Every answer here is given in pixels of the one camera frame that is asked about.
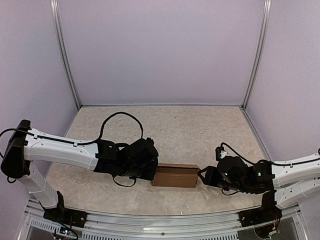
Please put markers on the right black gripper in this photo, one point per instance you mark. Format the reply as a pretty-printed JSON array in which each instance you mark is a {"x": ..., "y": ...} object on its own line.
[{"x": 210, "y": 179}]

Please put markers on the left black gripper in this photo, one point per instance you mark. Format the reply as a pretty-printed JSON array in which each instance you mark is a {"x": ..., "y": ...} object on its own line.
[{"x": 149, "y": 175}]

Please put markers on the brown cardboard box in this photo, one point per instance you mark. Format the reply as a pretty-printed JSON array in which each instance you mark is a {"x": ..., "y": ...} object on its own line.
[{"x": 176, "y": 175}]

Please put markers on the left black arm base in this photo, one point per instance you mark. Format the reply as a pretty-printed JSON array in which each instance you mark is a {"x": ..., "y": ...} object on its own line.
[{"x": 66, "y": 216}]

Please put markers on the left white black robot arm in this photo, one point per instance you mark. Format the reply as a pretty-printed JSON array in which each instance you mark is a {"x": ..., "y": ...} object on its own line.
[{"x": 137, "y": 160}]

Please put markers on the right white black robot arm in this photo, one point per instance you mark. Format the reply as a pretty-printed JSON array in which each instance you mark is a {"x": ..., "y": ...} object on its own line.
[{"x": 287, "y": 182}]

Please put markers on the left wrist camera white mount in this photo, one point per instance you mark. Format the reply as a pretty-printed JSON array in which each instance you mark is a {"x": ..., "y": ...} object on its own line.
[{"x": 150, "y": 141}]

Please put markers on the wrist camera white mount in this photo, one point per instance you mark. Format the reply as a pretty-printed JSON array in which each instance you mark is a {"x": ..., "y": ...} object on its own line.
[
  {"x": 220, "y": 153},
  {"x": 150, "y": 141}
]

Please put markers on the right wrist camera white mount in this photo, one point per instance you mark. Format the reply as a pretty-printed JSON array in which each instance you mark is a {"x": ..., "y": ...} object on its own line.
[{"x": 220, "y": 153}]

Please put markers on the front aluminium rail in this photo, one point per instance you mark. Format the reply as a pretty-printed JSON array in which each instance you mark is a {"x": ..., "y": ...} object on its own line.
[{"x": 211, "y": 226}]

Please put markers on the left aluminium frame post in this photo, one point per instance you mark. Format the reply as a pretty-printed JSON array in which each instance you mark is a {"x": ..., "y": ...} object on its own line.
[{"x": 63, "y": 52}]

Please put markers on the aluminium frame post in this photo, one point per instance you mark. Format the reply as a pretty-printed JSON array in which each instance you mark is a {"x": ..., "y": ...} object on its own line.
[
  {"x": 258, "y": 53},
  {"x": 63, "y": 52}
]

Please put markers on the right aluminium frame post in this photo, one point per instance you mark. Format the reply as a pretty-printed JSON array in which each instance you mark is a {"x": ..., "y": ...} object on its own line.
[{"x": 258, "y": 53}]

